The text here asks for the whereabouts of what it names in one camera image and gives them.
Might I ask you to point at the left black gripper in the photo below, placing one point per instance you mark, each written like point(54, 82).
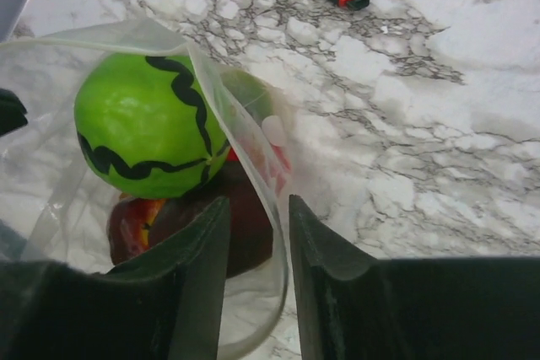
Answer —
point(12, 112)

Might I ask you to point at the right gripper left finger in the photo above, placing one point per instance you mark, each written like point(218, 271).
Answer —
point(163, 304)

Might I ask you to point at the green toy watermelon ball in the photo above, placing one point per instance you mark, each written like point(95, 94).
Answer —
point(145, 127)

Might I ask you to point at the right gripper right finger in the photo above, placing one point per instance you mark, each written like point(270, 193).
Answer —
point(351, 305)

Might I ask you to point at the clear zip top bag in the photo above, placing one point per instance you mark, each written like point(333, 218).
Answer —
point(54, 207)

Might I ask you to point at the red toy bell pepper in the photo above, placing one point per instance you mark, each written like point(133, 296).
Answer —
point(274, 170)

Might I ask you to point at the dark maroon toy beet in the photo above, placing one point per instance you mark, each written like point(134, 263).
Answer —
point(137, 225)

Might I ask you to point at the green toy pepper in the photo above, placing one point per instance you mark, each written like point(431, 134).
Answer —
point(250, 91)

